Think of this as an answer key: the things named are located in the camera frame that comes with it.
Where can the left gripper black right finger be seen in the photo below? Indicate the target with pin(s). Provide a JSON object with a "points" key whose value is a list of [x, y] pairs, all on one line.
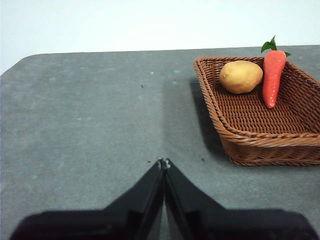
{"points": [[212, 222]]}

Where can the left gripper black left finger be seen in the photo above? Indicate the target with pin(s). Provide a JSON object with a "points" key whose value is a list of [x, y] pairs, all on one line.
{"points": [[112, 222]]}

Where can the brown wicker basket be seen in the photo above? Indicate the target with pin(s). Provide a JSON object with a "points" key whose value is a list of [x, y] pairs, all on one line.
{"points": [[250, 112]]}

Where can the yellow potato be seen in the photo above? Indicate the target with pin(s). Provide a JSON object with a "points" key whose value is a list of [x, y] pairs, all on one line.
{"points": [[240, 77]]}

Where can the orange carrot with green leaves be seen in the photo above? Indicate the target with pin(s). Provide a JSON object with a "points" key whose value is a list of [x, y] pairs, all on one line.
{"points": [[272, 75]]}

